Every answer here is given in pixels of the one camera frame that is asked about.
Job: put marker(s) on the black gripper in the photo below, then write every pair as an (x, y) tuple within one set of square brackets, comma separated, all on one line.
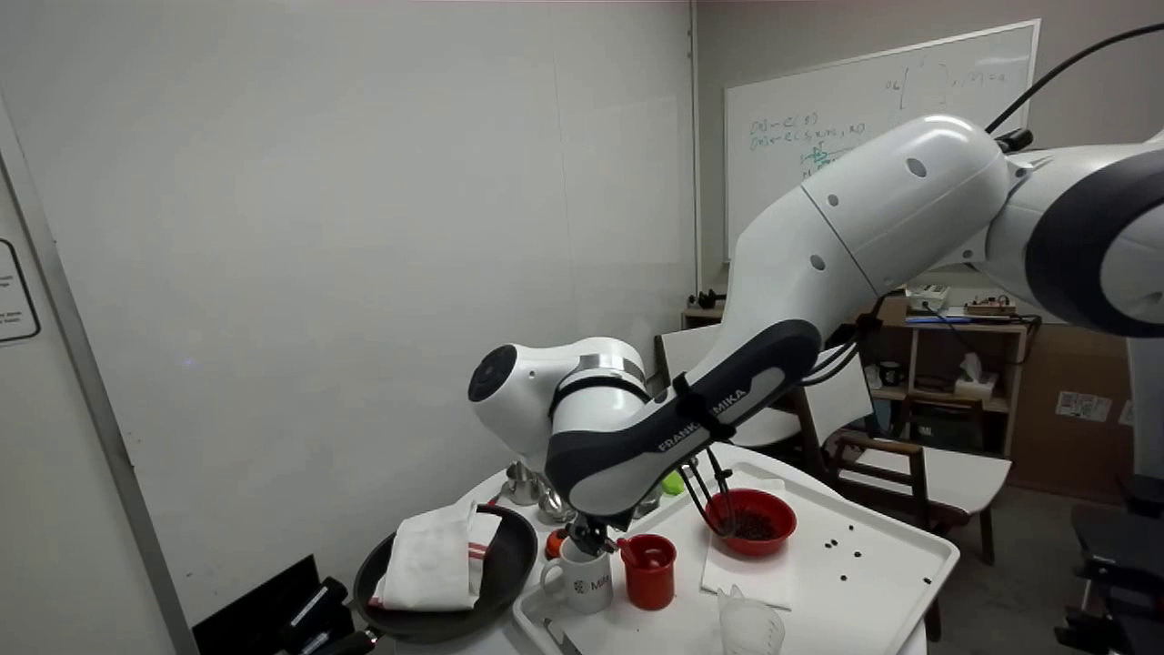
[(590, 536)]

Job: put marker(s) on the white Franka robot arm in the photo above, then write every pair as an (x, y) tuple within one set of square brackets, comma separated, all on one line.
[(897, 206)]

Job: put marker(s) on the white mug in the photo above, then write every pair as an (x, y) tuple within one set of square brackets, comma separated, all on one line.
[(582, 585)]

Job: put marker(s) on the small steel bowl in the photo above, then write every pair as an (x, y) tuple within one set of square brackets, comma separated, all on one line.
[(551, 505)]

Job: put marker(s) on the red mug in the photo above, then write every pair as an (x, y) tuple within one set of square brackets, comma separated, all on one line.
[(648, 576)]

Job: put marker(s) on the coffee bean pile in bowl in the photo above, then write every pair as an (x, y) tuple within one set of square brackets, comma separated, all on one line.
[(749, 522)]

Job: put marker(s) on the red bowl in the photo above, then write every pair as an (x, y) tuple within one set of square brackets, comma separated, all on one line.
[(753, 533)]

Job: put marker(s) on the small orange round object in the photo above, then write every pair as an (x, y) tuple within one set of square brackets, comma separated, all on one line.
[(554, 545)]

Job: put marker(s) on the small steel pot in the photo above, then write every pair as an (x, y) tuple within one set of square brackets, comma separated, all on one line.
[(521, 481)]

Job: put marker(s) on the black frying pan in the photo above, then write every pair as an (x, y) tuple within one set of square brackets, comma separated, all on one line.
[(510, 569)]

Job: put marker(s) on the white folded cloth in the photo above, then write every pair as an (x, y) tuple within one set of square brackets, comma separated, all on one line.
[(429, 557)]

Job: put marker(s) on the white plastic tray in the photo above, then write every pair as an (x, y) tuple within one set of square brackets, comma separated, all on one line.
[(874, 585)]

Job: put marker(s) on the wooden shelf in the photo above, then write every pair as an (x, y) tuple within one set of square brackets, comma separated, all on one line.
[(959, 365)]

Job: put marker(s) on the white whiteboard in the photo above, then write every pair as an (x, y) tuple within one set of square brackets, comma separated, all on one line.
[(847, 111)]

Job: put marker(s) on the cardboard box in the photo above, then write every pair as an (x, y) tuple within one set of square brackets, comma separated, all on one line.
[(1079, 414)]

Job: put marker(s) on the white door sign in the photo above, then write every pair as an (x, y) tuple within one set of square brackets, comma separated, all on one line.
[(13, 293)]

